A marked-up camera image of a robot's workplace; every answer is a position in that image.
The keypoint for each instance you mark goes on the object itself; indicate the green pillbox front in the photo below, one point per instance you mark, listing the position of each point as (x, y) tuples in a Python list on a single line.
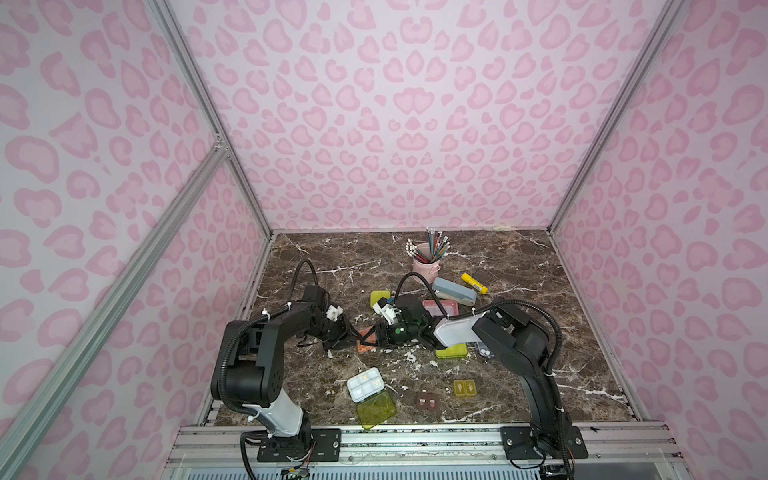
[(374, 404)]

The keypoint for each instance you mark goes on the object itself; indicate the small dark red pillbox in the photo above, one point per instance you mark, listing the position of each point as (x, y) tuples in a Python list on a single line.
[(427, 401)]

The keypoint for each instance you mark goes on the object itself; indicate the pink pencil cup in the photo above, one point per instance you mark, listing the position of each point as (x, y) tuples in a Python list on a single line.
[(425, 267)]

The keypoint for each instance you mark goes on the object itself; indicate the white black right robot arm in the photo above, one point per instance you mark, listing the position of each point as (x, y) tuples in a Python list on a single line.
[(524, 337)]

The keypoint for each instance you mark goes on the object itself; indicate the green pillbox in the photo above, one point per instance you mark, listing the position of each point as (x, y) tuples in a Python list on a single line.
[(374, 404), (377, 295), (454, 352)]

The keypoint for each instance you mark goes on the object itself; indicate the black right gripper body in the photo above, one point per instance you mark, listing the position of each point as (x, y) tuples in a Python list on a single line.
[(389, 330)]

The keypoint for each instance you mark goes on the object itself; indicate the pencils in cup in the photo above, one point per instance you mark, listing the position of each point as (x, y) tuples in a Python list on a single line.
[(432, 250)]

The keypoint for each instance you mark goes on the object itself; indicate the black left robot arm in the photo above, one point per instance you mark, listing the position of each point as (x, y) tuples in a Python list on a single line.
[(249, 371)]

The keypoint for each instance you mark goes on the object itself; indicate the grey blue stapler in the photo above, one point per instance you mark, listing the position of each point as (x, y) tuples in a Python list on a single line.
[(448, 290)]

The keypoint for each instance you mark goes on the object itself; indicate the yellow glue stick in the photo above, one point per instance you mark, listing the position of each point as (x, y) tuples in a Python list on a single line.
[(474, 283)]

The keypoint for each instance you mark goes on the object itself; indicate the small orange pillbox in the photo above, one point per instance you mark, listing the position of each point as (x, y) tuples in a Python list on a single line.
[(364, 346)]

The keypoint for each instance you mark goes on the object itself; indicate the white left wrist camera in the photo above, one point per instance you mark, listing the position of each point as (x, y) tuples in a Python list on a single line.
[(333, 313)]

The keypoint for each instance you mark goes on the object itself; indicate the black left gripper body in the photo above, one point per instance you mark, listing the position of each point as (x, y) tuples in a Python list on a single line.
[(341, 327)]

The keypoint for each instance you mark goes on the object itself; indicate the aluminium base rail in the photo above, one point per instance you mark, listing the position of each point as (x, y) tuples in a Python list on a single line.
[(615, 450)]

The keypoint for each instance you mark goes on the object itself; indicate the small yellow pillbox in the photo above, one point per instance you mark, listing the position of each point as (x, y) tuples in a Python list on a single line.
[(464, 388)]

